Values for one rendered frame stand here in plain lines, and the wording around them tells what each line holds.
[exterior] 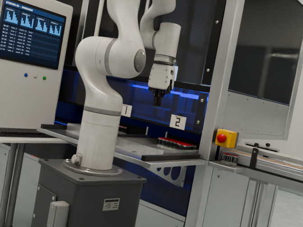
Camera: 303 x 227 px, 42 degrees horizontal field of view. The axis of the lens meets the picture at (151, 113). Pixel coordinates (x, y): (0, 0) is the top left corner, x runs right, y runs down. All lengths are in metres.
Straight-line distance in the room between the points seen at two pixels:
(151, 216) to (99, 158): 0.81
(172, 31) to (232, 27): 0.34
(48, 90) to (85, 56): 1.10
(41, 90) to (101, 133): 1.13
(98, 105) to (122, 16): 0.28
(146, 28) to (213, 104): 0.46
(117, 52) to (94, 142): 0.28
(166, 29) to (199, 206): 0.79
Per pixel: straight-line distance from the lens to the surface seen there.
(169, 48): 1.55
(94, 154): 1.22
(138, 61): 1.18
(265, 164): 1.77
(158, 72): 1.56
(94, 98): 1.21
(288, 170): 1.74
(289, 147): 6.46
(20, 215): 2.77
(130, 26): 1.21
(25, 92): 2.23
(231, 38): 1.78
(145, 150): 1.63
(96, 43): 1.23
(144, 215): 2.00
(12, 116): 2.22
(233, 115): 1.90
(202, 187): 1.79
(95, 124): 1.20
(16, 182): 2.47
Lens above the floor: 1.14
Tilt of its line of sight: 3 degrees down
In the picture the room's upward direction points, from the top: 10 degrees clockwise
